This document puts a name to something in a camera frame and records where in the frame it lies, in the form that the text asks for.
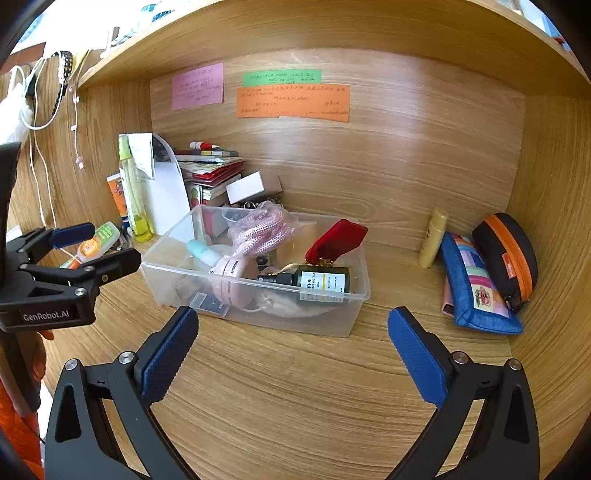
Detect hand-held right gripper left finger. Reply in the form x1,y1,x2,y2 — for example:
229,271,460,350
44,305,200,480

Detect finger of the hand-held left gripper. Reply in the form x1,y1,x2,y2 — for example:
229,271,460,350
21,248,142,296
16,223,97,266

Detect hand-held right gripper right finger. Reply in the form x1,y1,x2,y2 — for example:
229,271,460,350
387,306,541,480

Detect small dark blue box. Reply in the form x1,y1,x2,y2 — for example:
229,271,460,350
191,292,230,317

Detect mint green tube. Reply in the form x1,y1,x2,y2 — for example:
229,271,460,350
187,239,222,266

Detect pink round device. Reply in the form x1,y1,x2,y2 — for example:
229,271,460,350
209,256,273,311

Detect clear plastic storage box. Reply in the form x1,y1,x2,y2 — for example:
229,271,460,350
141,204,371,337

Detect dark green spray bottle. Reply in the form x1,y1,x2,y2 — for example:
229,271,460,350
257,264,352,306

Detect red velvet pouch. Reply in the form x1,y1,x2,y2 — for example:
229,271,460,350
305,219,369,266

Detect pink braided rope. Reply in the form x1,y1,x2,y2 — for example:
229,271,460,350
228,202,296,257

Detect wooden desktop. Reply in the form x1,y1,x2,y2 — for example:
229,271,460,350
0,226,578,480

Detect person's left hand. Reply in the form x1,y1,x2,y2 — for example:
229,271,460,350
32,330,55,384

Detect black metal clips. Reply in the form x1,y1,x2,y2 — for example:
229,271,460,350
111,219,134,252

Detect green orange small bottle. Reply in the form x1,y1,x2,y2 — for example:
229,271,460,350
76,222,122,264

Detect orange tube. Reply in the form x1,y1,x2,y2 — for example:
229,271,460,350
106,173,127,217

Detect tall yellow spray bottle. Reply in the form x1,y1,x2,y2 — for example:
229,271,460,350
117,134,154,243

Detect white paper bag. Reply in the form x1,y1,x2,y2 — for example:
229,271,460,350
121,133,188,236

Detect blue patchwork pouch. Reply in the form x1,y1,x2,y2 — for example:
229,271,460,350
438,231,525,335

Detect yellow cream tube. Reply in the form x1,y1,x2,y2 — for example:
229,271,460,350
418,207,450,270

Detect white cloth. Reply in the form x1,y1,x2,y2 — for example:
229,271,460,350
259,295,342,319

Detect clear small bowl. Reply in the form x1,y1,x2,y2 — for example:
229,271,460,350
222,208,252,227

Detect stack of books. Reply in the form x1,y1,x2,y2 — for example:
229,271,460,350
174,148,245,206

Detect black orange zip case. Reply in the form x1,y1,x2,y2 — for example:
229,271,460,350
472,212,539,311

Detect white fluffy toy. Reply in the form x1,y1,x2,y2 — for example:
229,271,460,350
0,83,35,144

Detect small white cardboard box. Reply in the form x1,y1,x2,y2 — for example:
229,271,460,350
225,172,283,205

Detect pink paper note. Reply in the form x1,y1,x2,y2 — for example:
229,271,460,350
172,64,225,112

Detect orange paper note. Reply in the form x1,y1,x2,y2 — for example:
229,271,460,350
236,84,351,123

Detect green paper note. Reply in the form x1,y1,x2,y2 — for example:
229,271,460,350
242,69,322,88

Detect pink white cable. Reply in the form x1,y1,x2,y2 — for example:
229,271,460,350
69,69,85,171

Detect black beaded strap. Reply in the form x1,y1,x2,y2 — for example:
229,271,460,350
51,51,75,114

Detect beaded bracelet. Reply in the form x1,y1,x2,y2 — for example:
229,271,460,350
240,196,284,210

